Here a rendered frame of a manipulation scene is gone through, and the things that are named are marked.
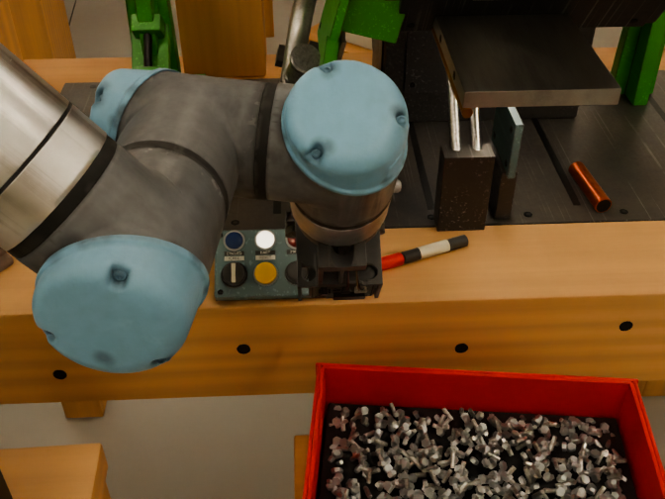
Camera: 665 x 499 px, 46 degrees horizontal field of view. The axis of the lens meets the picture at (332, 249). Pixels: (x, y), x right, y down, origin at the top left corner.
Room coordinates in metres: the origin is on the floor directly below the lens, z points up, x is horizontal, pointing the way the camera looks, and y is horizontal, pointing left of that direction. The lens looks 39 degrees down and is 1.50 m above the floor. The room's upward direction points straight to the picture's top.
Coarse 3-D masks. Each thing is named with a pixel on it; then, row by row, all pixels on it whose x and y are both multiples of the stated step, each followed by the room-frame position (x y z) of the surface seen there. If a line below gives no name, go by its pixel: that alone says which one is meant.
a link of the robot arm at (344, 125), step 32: (352, 64) 0.43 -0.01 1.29; (288, 96) 0.42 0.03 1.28; (320, 96) 0.41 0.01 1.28; (352, 96) 0.41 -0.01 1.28; (384, 96) 0.41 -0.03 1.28; (288, 128) 0.40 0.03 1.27; (320, 128) 0.40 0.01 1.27; (352, 128) 0.40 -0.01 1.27; (384, 128) 0.40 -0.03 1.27; (288, 160) 0.40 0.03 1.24; (320, 160) 0.38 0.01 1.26; (352, 160) 0.38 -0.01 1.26; (384, 160) 0.39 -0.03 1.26; (288, 192) 0.40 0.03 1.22; (320, 192) 0.40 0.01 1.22; (352, 192) 0.39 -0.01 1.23; (384, 192) 0.42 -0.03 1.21; (320, 224) 0.44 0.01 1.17; (352, 224) 0.43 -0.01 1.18
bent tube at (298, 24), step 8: (296, 0) 1.03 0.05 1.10; (304, 0) 1.03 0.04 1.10; (312, 0) 1.03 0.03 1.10; (296, 8) 1.03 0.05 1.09; (304, 8) 1.03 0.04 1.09; (312, 8) 1.03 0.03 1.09; (296, 16) 1.02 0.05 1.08; (304, 16) 1.02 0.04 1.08; (312, 16) 1.03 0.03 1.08; (296, 24) 1.02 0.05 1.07; (304, 24) 1.02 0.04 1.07; (288, 32) 1.02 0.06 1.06; (296, 32) 1.01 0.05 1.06; (304, 32) 1.01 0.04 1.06; (288, 40) 1.01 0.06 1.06; (296, 40) 1.00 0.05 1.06; (304, 40) 1.01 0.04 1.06; (288, 48) 1.00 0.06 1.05; (288, 56) 0.99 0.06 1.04
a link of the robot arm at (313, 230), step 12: (396, 192) 0.47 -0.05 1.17; (300, 216) 0.45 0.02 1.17; (384, 216) 0.46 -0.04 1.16; (312, 228) 0.45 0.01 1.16; (324, 228) 0.44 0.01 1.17; (360, 228) 0.44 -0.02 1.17; (372, 228) 0.45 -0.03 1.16; (324, 240) 0.45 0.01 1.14; (336, 240) 0.45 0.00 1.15; (348, 240) 0.45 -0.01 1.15; (360, 240) 0.46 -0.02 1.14
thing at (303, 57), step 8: (296, 48) 0.89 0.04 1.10; (304, 48) 0.89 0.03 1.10; (312, 48) 0.90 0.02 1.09; (296, 56) 0.88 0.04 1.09; (304, 56) 0.88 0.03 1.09; (312, 56) 0.89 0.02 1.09; (320, 56) 0.89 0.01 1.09; (288, 64) 0.92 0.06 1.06; (296, 64) 0.87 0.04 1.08; (304, 64) 0.88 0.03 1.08; (312, 64) 0.88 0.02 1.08; (288, 72) 0.90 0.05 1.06; (296, 72) 0.88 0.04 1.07; (304, 72) 0.87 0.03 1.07; (280, 80) 0.93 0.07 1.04; (288, 80) 0.91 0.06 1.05; (296, 80) 0.89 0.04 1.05
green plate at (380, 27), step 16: (336, 0) 0.90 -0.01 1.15; (352, 0) 0.90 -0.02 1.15; (368, 0) 0.90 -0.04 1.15; (384, 0) 0.90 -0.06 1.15; (336, 16) 0.88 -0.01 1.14; (352, 16) 0.90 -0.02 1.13; (368, 16) 0.90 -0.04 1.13; (384, 16) 0.90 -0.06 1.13; (400, 16) 0.90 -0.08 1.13; (320, 32) 0.97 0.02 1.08; (336, 32) 0.88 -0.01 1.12; (352, 32) 0.90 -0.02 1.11; (368, 32) 0.90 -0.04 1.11; (384, 32) 0.90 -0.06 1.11; (320, 48) 0.93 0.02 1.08
